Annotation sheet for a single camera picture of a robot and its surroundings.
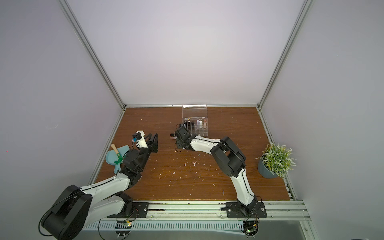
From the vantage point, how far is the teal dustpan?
2.86 feet

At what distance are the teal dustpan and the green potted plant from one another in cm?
82

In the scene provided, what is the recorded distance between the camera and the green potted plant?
0.73 meters
